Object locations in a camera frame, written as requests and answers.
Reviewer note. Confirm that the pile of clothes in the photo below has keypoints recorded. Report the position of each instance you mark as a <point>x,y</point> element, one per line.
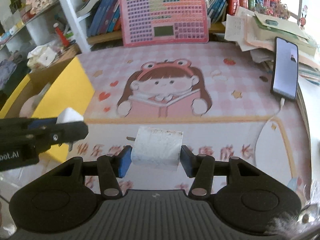
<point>8,75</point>

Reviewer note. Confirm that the white bookshelf frame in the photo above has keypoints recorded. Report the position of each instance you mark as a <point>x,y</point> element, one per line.
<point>34,23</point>

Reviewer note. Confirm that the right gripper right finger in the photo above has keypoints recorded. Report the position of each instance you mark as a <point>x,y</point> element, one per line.
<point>201,168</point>

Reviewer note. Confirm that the white charger cube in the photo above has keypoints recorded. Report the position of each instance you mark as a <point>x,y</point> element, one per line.
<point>70,116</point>

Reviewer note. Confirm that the pink learning keyboard tablet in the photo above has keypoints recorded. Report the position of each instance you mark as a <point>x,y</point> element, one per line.
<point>149,22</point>

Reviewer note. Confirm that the black smartphone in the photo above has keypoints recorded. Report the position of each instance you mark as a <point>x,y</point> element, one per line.
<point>285,69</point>

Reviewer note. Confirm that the pile of papers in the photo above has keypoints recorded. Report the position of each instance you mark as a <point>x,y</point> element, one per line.
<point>253,31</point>

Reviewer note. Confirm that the yellow cardboard box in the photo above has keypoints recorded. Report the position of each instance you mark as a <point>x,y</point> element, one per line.
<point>70,87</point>

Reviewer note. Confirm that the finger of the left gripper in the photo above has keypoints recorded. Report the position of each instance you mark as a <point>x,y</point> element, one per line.
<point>26,123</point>
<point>49,133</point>

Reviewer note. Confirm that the pink plush pig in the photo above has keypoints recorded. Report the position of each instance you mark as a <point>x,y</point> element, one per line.
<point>29,107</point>

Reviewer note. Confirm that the red white pen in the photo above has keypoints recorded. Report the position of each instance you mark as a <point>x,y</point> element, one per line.
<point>63,39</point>

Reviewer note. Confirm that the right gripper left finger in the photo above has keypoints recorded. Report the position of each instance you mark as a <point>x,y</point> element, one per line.
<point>109,169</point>

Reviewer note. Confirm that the pink printed tablecloth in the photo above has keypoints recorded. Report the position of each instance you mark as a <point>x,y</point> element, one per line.
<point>214,93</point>

